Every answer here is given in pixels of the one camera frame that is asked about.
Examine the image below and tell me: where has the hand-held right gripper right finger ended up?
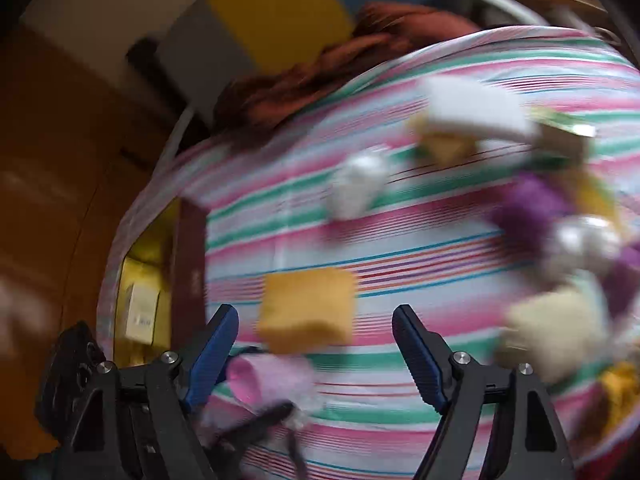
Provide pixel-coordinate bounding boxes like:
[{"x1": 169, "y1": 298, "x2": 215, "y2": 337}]
[{"x1": 391, "y1": 304, "x2": 576, "y2": 480}]

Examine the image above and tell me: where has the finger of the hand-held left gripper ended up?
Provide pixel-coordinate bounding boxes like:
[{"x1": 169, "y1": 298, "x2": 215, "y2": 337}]
[
  {"x1": 202, "y1": 400, "x2": 297, "y2": 458},
  {"x1": 281, "y1": 421, "x2": 310, "y2": 480}
]

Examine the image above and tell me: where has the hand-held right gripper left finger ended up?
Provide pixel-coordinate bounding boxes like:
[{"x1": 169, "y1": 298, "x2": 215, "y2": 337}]
[{"x1": 65, "y1": 304, "x2": 241, "y2": 480}]

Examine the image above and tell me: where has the pink cloth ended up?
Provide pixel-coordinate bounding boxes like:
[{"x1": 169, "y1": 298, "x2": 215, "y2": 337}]
[{"x1": 226, "y1": 354, "x2": 322, "y2": 417}]

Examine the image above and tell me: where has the yellow sponge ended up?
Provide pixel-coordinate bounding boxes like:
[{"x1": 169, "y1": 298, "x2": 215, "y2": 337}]
[{"x1": 256, "y1": 267, "x2": 357, "y2": 355}]

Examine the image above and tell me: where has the white sponge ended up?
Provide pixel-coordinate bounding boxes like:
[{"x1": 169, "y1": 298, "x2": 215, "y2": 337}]
[{"x1": 420, "y1": 76, "x2": 542, "y2": 144}]

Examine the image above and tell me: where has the white packet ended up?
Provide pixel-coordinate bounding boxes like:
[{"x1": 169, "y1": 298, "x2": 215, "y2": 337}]
[{"x1": 125, "y1": 282, "x2": 161, "y2": 346}]

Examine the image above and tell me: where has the maroon box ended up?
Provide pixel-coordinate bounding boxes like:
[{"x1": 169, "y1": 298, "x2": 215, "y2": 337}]
[{"x1": 112, "y1": 197, "x2": 208, "y2": 361}]

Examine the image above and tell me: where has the striped bed sheet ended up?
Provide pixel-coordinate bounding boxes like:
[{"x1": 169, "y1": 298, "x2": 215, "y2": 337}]
[{"x1": 97, "y1": 25, "x2": 640, "y2": 480}]

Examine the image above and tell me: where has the beige sponge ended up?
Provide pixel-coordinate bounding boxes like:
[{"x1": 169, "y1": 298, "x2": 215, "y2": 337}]
[{"x1": 500, "y1": 285, "x2": 612, "y2": 386}]

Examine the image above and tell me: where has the purple cloth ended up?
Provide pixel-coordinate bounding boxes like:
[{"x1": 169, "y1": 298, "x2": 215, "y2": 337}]
[{"x1": 491, "y1": 175, "x2": 569, "y2": 257}]

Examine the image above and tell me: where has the yellow cloth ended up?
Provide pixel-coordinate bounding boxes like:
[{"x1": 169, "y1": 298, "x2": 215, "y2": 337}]
[{"x1": 600, "y1": 360, "x2": 640, "y2": 432}]

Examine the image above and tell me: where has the tan sponge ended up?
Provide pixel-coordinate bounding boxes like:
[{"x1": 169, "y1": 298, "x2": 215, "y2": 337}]
[{"x1": 406, "y1": 115, "x2": 481, "y2": 167}]

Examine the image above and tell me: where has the rust brown blanket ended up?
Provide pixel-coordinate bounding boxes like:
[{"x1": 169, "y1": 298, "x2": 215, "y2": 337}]
[{"x1": 212, "y1": 2, "x2": 481, "y2": 133}]

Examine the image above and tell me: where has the yellow blue grey chair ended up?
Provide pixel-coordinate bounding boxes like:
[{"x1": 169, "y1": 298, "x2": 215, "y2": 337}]
[{"x1": 20, "y1": 0, "x2": 451, "y2": 126}]

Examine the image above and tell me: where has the white bed frame rail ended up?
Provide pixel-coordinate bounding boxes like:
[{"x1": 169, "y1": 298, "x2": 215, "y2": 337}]
[{"x1": 165, "y1": 0, "x2": 551, "y2": 161}]

